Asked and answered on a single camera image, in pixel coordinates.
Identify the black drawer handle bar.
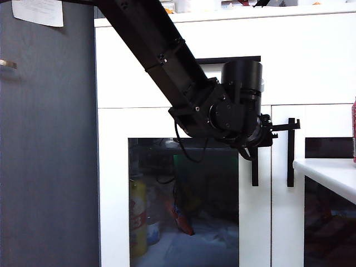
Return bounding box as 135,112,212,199
194,55,262,65

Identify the clear pump bottle blue label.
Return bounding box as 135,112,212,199
146,214,161,246

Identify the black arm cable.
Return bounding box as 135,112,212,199
174,122,210,163

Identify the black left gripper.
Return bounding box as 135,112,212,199
257,113,302,147

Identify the white cabinet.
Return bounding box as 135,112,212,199
93,5,356,267

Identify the black door handle bar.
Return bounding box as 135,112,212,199
251,146,260,186
288,117,295,187

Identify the red beverage can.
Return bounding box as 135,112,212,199
352,96,356,165

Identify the white cabinet drawer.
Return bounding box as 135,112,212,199
95,21,356,108

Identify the yellow detergent bottle green cap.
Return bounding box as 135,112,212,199
130,177,148,258

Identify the orange bag blue lettering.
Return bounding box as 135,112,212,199
164,194,195,237

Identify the white paper sheet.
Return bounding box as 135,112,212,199
12,0,65,28

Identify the white glass cabinet door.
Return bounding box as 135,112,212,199
97,107,272,267
271,105,356,267

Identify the metal room door handle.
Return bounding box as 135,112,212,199
0,59,18,70

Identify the grey room door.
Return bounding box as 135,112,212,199
0,0,101,267

